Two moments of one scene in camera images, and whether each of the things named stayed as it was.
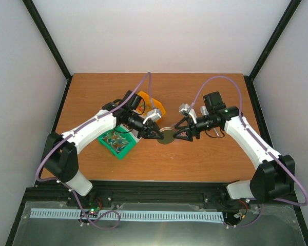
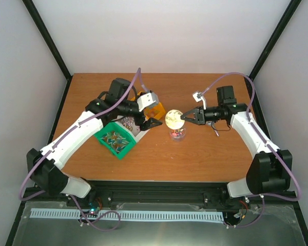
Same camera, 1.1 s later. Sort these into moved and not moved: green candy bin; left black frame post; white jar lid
Moved: white jar lid
Not moved: left black frame post; green candy bin
